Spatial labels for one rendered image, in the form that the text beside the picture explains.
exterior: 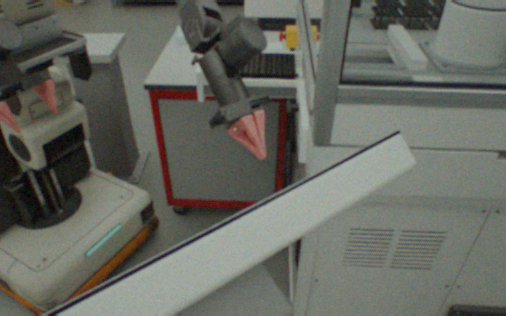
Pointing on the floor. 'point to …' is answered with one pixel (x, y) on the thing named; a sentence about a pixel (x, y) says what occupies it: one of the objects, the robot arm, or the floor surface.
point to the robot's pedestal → (108, 109)
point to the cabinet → (414, 256)
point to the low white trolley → (209, 140)
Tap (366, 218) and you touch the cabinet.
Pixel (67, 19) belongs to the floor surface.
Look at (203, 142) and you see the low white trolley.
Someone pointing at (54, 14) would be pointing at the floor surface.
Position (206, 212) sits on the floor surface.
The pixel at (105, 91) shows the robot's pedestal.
